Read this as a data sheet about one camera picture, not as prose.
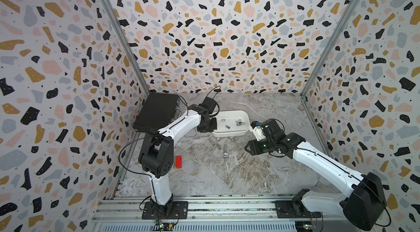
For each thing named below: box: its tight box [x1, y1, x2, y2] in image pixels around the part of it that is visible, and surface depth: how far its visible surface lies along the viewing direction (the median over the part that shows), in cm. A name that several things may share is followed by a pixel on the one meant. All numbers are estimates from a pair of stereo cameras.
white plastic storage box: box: [211, 109, 252, 138], surface depth 106 cm
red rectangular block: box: [175, 155, 183, 169], surface depth 89 cm
